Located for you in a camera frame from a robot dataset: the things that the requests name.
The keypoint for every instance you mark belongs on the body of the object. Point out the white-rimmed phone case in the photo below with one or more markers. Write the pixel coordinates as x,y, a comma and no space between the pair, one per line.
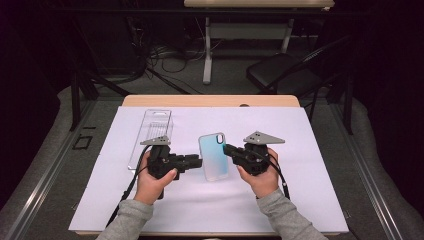
213,160

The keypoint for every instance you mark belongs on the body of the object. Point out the person's left hand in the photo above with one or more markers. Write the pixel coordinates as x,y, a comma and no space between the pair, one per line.
151,188

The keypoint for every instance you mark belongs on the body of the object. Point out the black folding chair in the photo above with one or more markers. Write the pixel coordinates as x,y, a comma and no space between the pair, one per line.
276,70

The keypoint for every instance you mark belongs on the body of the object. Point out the black metal floor bar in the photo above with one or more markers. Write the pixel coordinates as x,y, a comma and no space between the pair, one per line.
166,81

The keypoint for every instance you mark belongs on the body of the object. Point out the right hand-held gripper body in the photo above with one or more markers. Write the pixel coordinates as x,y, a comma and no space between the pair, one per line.
253,160

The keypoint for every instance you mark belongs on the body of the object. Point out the white table sheet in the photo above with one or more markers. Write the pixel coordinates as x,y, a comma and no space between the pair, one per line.
300,186

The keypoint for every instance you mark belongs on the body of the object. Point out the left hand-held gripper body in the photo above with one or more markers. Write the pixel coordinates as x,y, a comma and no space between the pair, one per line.
163,160

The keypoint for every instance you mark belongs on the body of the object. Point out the person's right hand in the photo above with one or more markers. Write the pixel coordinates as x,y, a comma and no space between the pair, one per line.
265,183

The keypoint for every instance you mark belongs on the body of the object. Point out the black metal stand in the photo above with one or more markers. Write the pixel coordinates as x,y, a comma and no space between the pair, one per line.
75,106

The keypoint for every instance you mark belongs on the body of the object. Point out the white-legged desk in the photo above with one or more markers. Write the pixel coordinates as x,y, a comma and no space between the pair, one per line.
207,66

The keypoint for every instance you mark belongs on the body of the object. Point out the aluminium floor rail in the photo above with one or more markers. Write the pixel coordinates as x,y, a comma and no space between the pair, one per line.
53,168
366,173

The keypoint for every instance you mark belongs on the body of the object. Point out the clear plastic packaging box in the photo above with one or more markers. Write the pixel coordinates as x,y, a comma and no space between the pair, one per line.
146,128

